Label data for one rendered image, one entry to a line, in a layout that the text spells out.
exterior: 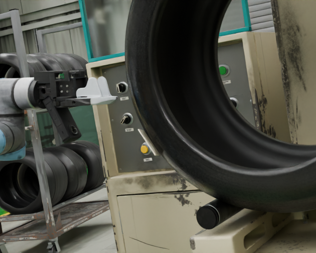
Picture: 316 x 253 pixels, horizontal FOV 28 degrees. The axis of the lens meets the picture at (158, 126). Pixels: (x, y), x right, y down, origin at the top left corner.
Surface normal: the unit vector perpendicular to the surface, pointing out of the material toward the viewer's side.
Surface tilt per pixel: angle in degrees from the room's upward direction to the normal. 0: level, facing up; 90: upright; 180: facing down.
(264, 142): 81
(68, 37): 90
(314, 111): 90
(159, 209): 90
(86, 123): 90
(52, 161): 57
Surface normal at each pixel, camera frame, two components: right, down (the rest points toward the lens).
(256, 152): -0.42, -0.04
